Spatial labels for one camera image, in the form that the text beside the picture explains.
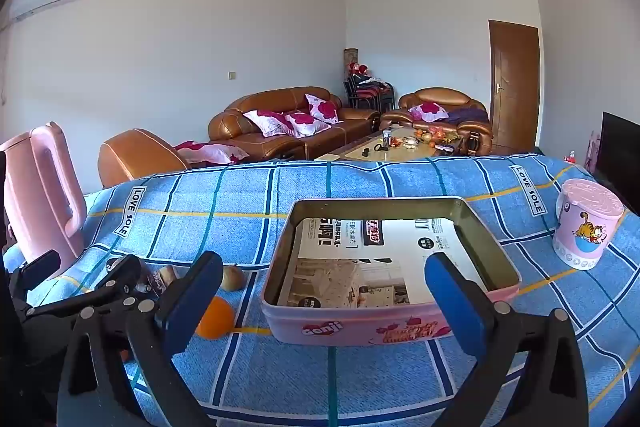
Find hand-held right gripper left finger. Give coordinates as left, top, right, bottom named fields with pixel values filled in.
left=56, top=251, right=224, bottom=427

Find white pink floral cushion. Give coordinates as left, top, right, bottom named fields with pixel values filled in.
left=409, top=102, right=449, bottom=122
left=284, top=111, right=331, bottom=138
left=305, top=93, right=341, bottom=124
left=243, top=109, right=296, bottom=138

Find brown wooden door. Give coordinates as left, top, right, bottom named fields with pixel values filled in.
left=487, top=19, right=541, bottom=156

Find brown leather sofa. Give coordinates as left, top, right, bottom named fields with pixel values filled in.
left=208, top=87, right=381, bottom=160

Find pink plastic stool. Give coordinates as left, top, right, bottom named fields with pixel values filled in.
left=0, top=122, right=88, bottom=280

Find assorted fruit pile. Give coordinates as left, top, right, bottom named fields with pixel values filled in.
left=415, top=125, right=458, bottom=144

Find pink floral pillow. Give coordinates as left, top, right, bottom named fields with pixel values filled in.
left=174, top=141, right=249, bottom=166

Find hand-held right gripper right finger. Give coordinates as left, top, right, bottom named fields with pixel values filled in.
left=424, top=252, right=593, bottom=427

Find brown leather armchair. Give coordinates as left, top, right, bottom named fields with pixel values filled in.
left=97, top=128, right=191, bottom=188
left=380, top=88, right=493, bottom=156

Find tan round fruit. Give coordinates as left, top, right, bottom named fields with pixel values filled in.
left=220, top=264, right=247, bottom=293

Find wooden coffee table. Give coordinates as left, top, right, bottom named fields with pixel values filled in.
left=314, top=127, right=466, bottom=162

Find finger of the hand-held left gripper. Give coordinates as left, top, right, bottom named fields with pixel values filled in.
left=22, top=254, right=143, bottom=322
left=10, top=251, right=62, bottom=294

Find pink cartoon cat container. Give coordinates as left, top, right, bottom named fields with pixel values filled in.
left=552, top=178, right=626, bottom=269

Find pink metal tin box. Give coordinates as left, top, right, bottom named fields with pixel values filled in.
left=260, top=196, right=522, bottom=348

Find black television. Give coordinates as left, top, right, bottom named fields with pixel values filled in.
left=597, top=112, right=640, bottom=208

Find blue plaid blanket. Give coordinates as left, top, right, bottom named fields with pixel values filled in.
left=2, top=152, right=640, bottom=427

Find purple blanket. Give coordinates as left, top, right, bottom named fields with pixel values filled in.
left=445, top=107, right=488, bottom=125

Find stacked black chairs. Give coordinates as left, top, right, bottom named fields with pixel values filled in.
left=344, top=74, right=396, bottom=112

